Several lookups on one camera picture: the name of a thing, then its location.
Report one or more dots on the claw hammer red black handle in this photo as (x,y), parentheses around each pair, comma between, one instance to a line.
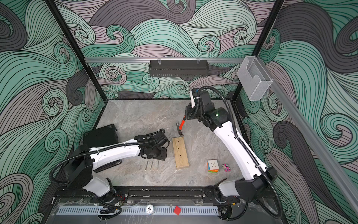
(180,126)

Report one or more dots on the black case on table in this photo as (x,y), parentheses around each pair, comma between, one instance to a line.
(101,137)

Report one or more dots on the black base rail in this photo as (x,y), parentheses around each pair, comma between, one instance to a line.
(133,195)

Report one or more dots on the aluminium rail back wall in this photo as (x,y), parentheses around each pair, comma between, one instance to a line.
(159,59)

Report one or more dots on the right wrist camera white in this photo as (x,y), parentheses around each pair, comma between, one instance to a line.
(194,97)

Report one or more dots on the colourful puzzle cube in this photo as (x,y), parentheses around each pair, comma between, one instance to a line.
(213,166)

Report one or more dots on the wooden block with nails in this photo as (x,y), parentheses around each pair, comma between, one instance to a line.
(180,154)

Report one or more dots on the clear plastic wall bin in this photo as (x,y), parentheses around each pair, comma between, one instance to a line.
(254,77)

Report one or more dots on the small pink toy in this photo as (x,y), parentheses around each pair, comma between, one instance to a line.
(226,168)

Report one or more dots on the small red cube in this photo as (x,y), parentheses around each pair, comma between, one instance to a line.
(177,210)

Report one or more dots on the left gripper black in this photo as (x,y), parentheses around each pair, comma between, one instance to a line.
(163,156)

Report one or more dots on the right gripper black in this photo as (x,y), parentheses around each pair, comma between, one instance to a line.
(189,109)

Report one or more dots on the aluminium rail right wall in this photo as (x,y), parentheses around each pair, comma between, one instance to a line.
(337,173)

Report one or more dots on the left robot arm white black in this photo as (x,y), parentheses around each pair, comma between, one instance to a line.
(79,170)

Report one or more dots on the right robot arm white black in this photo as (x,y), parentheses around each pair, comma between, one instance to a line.
(211,109)

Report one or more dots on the black perforated wall shelf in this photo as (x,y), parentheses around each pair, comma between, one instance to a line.
(178,68)

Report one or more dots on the white slotted cable duct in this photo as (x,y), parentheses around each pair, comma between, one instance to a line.
(140,210)

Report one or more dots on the aluminium rail wall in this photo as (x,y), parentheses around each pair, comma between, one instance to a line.
(159,59)
(337,173)

